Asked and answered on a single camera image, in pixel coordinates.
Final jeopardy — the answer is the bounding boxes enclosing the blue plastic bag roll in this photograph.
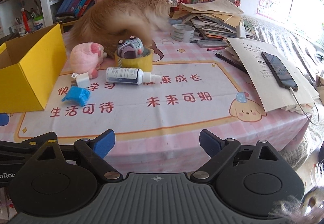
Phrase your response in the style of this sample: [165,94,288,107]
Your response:
[62,86,91,107]

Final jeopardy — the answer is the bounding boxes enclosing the white charger plug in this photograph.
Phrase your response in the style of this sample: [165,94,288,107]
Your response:
[71,73,91,88]

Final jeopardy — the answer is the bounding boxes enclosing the white spray bottle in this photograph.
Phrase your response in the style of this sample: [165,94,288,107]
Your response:
[106,67,163,85]

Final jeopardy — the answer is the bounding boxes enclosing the pink plush pig toy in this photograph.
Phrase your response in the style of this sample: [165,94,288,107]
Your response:
[70,42,107,79]

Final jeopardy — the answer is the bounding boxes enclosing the yellow tape roll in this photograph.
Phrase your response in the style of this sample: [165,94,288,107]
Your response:
[114,49,153,72]

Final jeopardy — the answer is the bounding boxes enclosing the grey purple toy car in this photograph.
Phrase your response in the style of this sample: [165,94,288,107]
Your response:
[117,35,144,59]

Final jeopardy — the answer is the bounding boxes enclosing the yellow cardboard box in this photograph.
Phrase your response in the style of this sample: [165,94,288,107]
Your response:
[0,24,67,113]

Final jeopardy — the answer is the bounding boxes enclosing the white sheet under phone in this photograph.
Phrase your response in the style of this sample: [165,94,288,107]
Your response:
[228,38,319,114]

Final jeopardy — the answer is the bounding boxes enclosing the pink checked tablecloth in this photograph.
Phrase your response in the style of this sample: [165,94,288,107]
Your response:
[1,33,308,173]

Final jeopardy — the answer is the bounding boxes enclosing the black pen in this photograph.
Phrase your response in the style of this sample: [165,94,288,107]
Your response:
[215,53,248,74]

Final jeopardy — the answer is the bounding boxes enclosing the black smartphone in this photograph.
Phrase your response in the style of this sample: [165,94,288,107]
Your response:
[261,51,299,91]

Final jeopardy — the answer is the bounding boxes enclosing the white pen holder cup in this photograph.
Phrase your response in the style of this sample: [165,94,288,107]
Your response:
[33,15,45,30]

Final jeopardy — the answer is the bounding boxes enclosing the red pencil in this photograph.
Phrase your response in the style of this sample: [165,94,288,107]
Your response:
[207,46,227,51]

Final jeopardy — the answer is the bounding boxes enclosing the grey pencil case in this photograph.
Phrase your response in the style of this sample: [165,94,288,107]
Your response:
[197,40,228,48]

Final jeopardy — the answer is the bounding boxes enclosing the white tape roll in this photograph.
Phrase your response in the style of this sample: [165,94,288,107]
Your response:
[171,24,195,43]

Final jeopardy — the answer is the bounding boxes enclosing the orange fluffy cat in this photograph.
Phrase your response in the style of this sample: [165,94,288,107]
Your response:
[66,0,171,58]

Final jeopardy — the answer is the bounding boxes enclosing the pile of papers and books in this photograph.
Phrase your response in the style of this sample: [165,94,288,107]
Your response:
[173,0,256,39]

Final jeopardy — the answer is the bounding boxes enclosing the white charging cable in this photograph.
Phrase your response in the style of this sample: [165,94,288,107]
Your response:
[288,87,320,126]

